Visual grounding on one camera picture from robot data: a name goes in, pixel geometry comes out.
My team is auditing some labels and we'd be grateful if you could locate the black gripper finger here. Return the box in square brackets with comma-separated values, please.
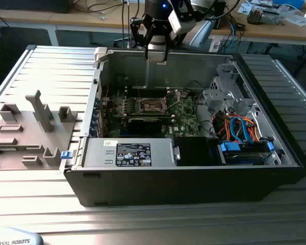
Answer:
[163, 30, 187, 63]
[130, 17, 150, 61]

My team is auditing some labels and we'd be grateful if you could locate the silver CPU green edge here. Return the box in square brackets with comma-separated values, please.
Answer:
[149, 50, 165, 64]

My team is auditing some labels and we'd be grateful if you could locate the metal socket cover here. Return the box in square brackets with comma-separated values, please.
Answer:
[161, 88, 181, 113]

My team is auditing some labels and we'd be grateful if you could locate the CPU socket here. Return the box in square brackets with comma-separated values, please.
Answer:
[138, 97, 168, 115]

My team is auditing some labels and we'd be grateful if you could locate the CPU cooler heatsink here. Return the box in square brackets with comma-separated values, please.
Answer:
[246, 7, 281, 26]

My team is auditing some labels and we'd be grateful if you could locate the beige case latch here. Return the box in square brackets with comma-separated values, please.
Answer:
[93, 46, 111, 65]

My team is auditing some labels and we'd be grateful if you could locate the small white device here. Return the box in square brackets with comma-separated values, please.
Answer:
[208, 40, 222, 54]

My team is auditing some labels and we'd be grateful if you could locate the black rectangular device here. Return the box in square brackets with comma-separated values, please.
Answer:
[212, 1, 227, 29]

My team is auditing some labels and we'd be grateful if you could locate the metal drive cage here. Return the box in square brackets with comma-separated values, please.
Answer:
[201, 63, 257, 114]

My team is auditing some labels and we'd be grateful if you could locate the green motherboard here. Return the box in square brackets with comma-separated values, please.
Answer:
[100, 88, 207, 138]

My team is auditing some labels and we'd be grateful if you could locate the black graphics card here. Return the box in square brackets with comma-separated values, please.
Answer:
[126, 116, 169, 135]

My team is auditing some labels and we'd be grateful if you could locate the wooden desk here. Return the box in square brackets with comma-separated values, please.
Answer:
[0, 0, 146, 48]
[209, 0, 306, 46]

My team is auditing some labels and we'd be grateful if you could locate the printed paper sheet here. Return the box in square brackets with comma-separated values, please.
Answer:
[237, 2, 254, 14]

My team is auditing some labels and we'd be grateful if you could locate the black plastic shroud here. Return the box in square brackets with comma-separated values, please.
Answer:
[173, 136, 221, 167]

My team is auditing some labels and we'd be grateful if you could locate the silver power supply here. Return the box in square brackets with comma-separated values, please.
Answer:
[81, 137, 176, 168]

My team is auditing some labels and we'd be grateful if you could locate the hard disk in blue carrier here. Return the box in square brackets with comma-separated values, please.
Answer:
[217, 140, 275, 166]

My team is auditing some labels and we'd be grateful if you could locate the black equipment box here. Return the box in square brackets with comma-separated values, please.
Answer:
[0, 0, 70, 14]

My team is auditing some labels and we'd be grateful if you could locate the black PC case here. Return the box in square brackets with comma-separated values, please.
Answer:
[63, 47, 306, 208]

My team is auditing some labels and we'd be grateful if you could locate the clear plastic bag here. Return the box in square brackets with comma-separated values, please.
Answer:
[280, 6, 306, 27]

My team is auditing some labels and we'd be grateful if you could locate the blue box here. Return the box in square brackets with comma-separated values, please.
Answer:
[273, 0, 306, 9]

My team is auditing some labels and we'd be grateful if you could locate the grey parts rack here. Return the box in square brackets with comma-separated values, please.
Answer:
[0, 89, 79, 171]

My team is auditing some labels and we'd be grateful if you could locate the grey teach pendant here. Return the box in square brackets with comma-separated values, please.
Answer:
[0, 226, 44, 245]

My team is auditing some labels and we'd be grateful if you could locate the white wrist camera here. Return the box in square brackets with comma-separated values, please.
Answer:
[167, 10, 190, 35]

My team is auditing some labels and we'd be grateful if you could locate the hanging black cable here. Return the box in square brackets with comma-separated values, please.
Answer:
[120, 0, 133, 49]

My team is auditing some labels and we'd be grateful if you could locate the thin red wire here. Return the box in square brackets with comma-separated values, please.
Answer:
[101, 83, 111, 101]

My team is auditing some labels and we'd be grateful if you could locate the blue network cable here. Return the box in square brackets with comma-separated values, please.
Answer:
[226, 19, 243, 53]

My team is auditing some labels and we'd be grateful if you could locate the silver metal handle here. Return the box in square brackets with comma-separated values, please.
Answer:
[171, 144, 182, 161]

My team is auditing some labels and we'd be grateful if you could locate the blue data wire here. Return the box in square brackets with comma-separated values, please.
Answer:
[229, 116, 251, 144]

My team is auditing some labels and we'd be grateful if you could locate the orange wire bundle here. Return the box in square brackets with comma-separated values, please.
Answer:
[213, 115, 260, 140]

